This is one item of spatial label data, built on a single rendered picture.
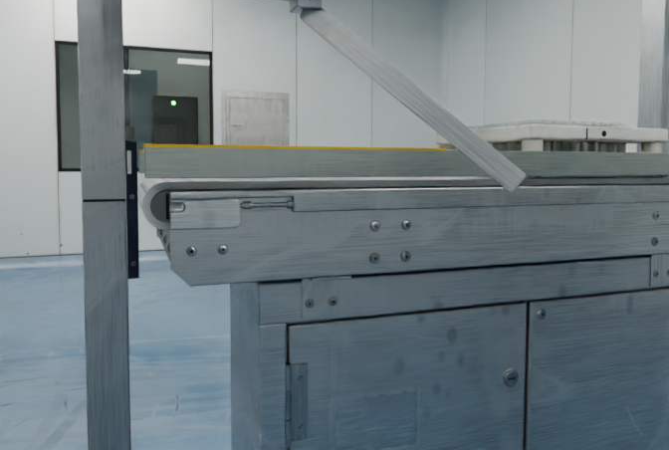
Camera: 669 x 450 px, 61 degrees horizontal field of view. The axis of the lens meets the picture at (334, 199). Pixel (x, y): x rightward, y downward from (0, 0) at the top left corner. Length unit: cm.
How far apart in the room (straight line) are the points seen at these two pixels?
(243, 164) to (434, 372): 38
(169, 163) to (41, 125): 512
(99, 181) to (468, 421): 61
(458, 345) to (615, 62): 415
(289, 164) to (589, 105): 443
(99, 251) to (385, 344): 43
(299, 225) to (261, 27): 539
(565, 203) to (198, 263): 47
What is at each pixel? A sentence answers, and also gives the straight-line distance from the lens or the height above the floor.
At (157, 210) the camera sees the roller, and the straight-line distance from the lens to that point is 61.
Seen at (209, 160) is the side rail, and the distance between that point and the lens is 60.
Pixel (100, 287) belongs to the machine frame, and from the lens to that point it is 90.
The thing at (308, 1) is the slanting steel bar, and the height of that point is 111.
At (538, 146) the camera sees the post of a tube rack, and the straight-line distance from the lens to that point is 80.
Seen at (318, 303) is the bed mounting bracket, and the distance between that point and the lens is 69.
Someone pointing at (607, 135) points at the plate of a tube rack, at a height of 97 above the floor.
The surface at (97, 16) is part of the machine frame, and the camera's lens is 90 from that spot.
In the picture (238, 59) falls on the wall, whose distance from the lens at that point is 586.
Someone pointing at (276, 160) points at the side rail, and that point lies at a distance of 61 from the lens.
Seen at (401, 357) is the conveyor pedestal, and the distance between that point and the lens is 77.
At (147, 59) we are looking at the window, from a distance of 575.
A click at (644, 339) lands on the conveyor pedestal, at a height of 66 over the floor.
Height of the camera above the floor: 93
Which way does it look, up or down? 4 degrees down
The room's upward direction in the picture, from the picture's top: straight up
